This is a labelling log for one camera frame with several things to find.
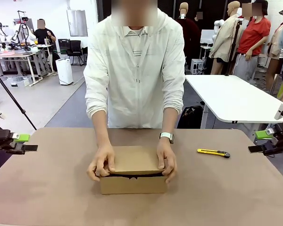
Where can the person in white jacket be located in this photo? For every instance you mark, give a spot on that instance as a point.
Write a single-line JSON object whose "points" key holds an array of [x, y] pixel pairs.
{"points": [[134, 82]]}

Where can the yellow utility knife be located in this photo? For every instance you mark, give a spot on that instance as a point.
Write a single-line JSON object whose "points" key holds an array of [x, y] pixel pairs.
{"points": [[210, 151]]}

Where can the person's right hand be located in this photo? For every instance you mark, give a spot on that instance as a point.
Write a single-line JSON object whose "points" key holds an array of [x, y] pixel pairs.
{"points": [[100, 162]]}

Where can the background work desk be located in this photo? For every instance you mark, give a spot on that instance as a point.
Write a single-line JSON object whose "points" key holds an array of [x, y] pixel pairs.
{"points": [[14, 54]]}

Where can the person's left hand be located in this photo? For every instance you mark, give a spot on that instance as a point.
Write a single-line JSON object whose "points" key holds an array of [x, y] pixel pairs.
{"points": [[168, 160]]}

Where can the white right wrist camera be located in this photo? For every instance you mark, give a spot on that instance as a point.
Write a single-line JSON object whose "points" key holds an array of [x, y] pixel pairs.
{"points": [[281, 110]]}

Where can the black office chair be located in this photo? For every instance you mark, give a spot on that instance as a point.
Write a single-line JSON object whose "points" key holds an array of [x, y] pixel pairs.
{"points": [[75, 51]]}

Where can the white humanoid robot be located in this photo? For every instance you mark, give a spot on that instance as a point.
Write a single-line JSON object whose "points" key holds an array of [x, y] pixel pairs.
{"points": [[24, 30]]}

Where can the gray wall panel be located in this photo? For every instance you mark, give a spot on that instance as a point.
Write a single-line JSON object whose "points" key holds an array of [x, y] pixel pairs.
{"points": [[77, 23]]}

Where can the mannequin in maroon top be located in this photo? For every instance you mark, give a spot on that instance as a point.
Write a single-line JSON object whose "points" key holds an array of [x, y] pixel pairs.
{"points": [[189, 35]]}

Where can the mannequin in beige jacket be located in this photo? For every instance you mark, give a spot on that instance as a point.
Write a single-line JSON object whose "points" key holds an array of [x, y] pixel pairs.
{"points": [[222, 40]]}

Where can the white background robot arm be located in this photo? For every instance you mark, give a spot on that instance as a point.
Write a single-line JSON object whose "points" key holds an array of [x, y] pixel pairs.
{"points": [[218, 28]]}

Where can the white wristwatch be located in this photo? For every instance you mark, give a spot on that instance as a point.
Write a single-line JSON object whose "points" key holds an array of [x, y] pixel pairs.
{"points": [[166, 136]]}

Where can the mannequin in red T-shirt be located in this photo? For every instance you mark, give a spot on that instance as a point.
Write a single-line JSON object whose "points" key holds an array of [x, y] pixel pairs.
{"points": [[253, 37]]}

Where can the mannequin with bucket hat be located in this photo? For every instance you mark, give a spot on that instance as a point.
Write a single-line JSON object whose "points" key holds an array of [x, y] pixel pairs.
{"points": [[281, 42]]}

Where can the black bag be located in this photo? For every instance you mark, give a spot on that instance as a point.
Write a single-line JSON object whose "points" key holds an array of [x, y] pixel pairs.
{"points": [[192, 117]]}

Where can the white background table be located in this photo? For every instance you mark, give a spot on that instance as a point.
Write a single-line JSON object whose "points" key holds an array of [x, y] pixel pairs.
{"points": [[226, 99]]}

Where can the black stand pole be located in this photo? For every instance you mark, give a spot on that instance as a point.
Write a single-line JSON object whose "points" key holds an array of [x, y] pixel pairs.
{"points": [[233, 47]]}

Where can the brown cardboard box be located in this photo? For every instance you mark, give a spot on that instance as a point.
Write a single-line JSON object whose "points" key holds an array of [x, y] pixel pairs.
{"points": [[132, 186]]}

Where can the person's left forearm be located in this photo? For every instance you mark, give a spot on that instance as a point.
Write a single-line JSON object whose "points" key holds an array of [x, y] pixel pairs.
{"points": [[167, 122]]}

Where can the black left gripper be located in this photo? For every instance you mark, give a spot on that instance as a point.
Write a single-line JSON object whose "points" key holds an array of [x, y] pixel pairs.
{"points": [[0, 139]]}

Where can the person's right forearm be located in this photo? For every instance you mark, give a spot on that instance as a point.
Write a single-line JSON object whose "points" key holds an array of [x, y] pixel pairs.
{"points": [[101, 129]]}

